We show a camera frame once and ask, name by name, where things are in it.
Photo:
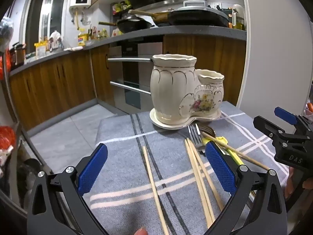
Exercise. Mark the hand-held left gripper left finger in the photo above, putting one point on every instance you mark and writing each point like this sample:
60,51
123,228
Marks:
93,169

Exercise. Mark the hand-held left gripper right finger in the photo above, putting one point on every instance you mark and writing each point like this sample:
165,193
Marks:
220,169

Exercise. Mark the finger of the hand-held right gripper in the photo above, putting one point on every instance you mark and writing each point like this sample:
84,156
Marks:
269,131
285,115

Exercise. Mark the yellow plastic spoon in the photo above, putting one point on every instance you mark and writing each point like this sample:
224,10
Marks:
219,139

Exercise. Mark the metal fork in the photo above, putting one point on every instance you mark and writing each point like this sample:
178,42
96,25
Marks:
194,137

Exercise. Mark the metal spoon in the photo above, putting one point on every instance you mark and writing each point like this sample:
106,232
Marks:
207,129

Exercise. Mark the cream floral ceramic utensil holder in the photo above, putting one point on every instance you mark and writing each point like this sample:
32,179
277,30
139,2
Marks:
166,90

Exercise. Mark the person's right hand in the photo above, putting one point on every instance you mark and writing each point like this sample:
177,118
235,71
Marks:
289,186

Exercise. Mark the person's left hand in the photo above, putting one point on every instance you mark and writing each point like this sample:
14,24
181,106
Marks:
141,232

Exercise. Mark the grey plaid tablecloth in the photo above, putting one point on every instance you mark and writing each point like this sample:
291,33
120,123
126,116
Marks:
127,151

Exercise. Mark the cream ceramic drip tray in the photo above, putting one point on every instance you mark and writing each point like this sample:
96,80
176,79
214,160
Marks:
168,126

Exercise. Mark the metal storage rack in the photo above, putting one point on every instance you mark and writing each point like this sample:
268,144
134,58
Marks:
29,144

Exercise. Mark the wooden base cabinet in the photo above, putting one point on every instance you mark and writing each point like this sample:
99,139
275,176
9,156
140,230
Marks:
215,53
49,90

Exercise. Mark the red plastic bag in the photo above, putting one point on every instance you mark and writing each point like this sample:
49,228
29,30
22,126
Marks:
7,61
6,137

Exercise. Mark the built-in steel oven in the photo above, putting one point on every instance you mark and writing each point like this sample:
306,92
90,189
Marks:
132,53

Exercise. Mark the white cloth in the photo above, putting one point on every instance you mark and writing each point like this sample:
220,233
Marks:
74,48

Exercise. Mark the yellow oil bottle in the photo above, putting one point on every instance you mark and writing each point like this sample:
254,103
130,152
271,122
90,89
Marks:
82,39

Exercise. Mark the yellow food packet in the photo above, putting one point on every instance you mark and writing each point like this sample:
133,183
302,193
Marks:
41,47

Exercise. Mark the black griddle with grey lid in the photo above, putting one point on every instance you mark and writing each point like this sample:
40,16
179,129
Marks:
195,17

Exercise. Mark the white plastic bag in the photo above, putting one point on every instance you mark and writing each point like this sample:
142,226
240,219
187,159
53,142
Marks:
56,39

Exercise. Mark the group of condiment bottles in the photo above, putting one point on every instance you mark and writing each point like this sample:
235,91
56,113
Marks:
97,34

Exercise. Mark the grey kitchen countertop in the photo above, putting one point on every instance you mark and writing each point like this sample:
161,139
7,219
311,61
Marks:
171,30

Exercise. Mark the black frying pan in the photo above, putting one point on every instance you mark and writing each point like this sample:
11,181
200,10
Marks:
132,24

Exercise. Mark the yellow gas pipe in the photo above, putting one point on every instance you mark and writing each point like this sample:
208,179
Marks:
78,19

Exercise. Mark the kitchen window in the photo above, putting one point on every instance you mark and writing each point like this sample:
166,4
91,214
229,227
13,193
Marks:
44,17

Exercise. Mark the clear plastic bag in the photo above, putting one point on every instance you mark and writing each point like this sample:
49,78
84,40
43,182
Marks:
6,33

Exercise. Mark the spice rack with jars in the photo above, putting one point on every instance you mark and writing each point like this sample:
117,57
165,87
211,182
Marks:
119,7

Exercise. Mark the wall socket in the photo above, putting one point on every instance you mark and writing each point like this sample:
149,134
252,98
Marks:
216,5

